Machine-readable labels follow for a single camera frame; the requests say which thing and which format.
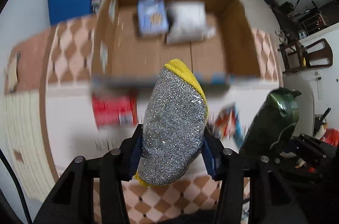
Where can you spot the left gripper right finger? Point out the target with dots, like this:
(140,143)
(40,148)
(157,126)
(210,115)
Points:
(213,153)

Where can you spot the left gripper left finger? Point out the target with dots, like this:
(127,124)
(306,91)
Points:
(120,164)

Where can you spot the orange snack bag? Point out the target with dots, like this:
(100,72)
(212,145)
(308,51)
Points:
(227,126)

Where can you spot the red snack packet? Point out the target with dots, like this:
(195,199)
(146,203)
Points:
(114,110)

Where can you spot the silver yellow scrub sponge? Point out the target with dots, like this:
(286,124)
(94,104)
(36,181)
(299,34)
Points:
(173,127)

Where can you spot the green seaweed snack bag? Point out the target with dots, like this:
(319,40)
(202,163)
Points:
(273,125)

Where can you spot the dark wooden chair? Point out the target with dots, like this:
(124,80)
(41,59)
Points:
(314,56)

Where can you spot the checkered printed table mat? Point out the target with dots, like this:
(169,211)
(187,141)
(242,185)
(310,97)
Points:
(52,104)

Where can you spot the cardboard box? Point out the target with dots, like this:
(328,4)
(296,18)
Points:
(134,39)

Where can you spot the white plastic bag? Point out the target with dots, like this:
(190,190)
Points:
(188,22)

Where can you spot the blue tissue pack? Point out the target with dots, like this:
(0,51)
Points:
(152,17)

